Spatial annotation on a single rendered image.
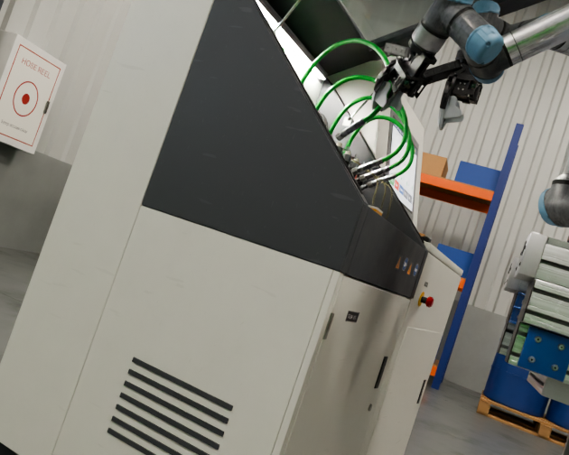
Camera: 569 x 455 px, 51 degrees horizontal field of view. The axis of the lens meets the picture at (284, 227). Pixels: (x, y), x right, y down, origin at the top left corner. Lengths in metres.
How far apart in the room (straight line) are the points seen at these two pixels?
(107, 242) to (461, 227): 6.84
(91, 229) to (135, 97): 0.38
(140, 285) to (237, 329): 0.30
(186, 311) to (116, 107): 0.62
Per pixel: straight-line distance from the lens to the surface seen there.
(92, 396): 1.63
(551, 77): 8.73
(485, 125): 8.51
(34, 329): 1.78
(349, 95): 2.21
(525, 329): 1.35
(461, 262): 6.93
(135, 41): 1.80
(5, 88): 5.76
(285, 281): 1.35
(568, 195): 1.95
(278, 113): 1.46
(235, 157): 1.48
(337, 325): 1.39
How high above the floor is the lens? 0.78
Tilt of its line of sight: 3 degrees up
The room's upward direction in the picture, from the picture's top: 19 degrees clockwise
